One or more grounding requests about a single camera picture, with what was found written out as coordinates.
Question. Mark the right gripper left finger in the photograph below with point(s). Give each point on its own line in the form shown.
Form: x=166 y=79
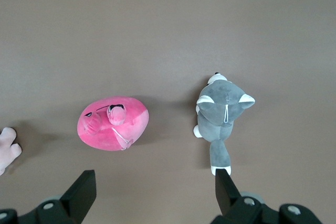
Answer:
x=78 y=197

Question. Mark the grey husky plush toy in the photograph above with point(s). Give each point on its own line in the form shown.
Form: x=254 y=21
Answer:
x=218 y=113

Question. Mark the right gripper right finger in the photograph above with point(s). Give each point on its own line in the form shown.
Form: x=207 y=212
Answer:
x=228 y=197

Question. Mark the light pink dog plush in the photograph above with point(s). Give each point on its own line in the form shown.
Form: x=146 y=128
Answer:
x=6 y=148

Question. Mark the pink flamingo plush toy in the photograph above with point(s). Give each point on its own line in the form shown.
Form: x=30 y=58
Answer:
x=110 y=127

